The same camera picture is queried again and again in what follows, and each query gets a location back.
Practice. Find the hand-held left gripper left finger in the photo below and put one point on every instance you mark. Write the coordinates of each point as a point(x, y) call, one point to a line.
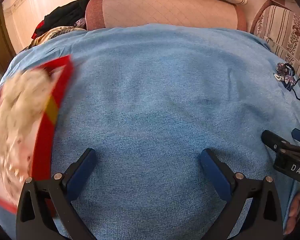
point(81, 175)

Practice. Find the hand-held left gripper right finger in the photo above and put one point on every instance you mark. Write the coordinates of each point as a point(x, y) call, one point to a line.
point(215, 175)

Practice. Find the red cardboard box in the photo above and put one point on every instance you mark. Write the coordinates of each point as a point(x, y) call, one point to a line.
point(43, 140)

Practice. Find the person's right hand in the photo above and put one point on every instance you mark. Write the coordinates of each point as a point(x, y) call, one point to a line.
point(297, 210)

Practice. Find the pearl hair clip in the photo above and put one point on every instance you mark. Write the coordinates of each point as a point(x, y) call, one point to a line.
point(278, 77)

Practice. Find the blue blanket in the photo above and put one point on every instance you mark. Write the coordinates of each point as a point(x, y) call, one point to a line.
point(152, 92)

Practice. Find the beige floral cloth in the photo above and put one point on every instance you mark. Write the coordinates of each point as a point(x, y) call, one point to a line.
point(55, 31)

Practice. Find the red garment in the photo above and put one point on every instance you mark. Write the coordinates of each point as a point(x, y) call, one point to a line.
point(37, 31)

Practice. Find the purple patterned cloth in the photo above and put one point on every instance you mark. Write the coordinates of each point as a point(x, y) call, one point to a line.
point(80, 22)

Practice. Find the wooden stained glass door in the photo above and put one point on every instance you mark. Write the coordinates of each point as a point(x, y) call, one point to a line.
point(0, 37)

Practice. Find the black clothing pile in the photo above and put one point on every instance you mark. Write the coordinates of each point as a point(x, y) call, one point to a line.
point(62, 15)

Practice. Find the pink quilted cushion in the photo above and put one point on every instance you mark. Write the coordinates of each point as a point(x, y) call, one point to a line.
point(165, 10)

